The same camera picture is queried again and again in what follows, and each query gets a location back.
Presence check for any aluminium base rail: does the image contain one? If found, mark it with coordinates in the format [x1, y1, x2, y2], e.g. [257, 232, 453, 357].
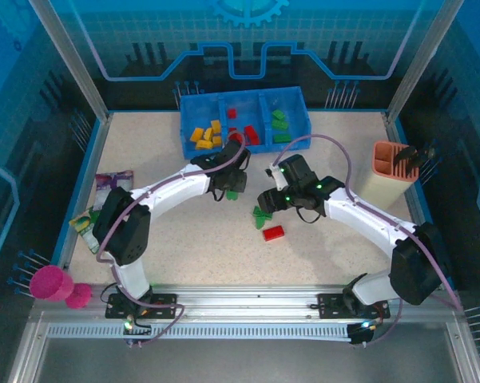
[27, 283, 464, 324]

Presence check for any blue divided plastic bin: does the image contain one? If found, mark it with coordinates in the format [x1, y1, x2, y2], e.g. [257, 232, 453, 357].
[178, 86, 312, 160]

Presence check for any black metal-tipped utensil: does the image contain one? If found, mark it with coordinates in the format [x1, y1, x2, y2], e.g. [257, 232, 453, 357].
[417, 146, 439, 164]

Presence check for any beige pink utensil holder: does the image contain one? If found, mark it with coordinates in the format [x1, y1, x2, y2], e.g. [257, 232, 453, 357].
[361, 140, 421, 211]

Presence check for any magenta dumbbell toy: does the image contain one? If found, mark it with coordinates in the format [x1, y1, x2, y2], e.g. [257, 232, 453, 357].
[29, 265, 93, 311]

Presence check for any green snack packet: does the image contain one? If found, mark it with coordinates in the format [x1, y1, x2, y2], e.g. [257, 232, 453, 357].
[69, 206, 105, 255]

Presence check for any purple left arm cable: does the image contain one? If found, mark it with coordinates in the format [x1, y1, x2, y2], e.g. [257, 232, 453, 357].
[97, 133, 249, 350]

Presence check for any aluminium frame post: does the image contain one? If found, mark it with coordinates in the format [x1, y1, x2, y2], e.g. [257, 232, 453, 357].
[26, 0, 112, 123]
[384, 0, 467, 120]

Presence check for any white slotted cable duct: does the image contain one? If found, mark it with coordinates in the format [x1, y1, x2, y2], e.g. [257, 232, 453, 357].
[47, 322, 352, 341]

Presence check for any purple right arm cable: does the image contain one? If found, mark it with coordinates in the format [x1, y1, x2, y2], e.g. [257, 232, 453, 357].
[274, 134, 464, 348]

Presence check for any black spatula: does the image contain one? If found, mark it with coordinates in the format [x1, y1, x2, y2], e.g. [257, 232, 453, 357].
[391, 145, 420, 177]

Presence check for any aluminium table side rail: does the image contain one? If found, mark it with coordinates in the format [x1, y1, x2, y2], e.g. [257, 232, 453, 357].
[58, 113, 112, 282]
[383, 113, 444, 286]

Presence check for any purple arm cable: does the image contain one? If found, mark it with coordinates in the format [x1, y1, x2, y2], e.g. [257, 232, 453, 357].
[274, 134, 464, 348]
[97, 133, 249, 350]

